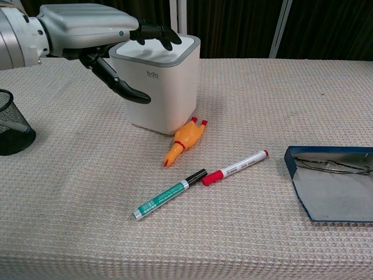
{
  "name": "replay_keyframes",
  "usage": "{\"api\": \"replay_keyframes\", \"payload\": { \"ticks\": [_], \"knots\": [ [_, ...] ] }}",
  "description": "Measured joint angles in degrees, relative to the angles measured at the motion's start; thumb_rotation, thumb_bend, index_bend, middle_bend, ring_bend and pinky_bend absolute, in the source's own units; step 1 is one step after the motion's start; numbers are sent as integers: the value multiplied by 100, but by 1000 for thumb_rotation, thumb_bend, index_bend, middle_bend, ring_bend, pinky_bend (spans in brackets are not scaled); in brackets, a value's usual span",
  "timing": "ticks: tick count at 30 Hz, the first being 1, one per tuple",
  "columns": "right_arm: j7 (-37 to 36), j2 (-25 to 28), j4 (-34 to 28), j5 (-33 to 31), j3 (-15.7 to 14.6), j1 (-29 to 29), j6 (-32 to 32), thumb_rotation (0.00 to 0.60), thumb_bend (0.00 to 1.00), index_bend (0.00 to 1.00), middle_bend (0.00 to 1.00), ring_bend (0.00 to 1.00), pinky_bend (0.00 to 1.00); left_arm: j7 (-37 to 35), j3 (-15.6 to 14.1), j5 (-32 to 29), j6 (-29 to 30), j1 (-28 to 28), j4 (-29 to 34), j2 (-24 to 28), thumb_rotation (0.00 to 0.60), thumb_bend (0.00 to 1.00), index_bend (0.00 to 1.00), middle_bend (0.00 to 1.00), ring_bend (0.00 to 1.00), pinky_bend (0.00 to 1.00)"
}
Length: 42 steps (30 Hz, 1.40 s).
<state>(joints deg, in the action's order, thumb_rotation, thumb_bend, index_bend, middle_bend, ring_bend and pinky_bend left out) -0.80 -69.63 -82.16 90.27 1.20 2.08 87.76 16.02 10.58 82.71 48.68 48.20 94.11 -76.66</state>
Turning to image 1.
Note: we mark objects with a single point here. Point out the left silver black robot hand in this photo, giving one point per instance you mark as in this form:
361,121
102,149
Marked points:
87,27

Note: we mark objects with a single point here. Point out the white square bin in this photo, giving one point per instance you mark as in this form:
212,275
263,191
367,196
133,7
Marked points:
163,84

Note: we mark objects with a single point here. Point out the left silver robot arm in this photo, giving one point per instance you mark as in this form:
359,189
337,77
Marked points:
17,36

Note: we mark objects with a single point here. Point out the blue tray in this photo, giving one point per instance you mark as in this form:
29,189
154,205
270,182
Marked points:
329,189

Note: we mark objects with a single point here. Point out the black mesh pen holder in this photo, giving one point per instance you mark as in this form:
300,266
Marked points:
11,128

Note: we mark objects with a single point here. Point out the yellow rubber chicken toy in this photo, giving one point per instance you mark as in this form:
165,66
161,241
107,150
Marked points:
186,137

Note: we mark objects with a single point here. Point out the green marker with black cap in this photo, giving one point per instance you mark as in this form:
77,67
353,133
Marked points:
169,194

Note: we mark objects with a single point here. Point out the beige waffle-weave tablecloth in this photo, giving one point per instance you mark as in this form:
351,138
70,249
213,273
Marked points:
186,204

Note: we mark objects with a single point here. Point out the white marker with red cap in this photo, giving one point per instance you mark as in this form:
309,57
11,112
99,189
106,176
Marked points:
236,167

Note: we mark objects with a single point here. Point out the dark curtain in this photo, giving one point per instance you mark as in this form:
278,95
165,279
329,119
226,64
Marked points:
320,26

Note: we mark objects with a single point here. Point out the white metal frame post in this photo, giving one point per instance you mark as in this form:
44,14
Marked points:
279,27
182,16

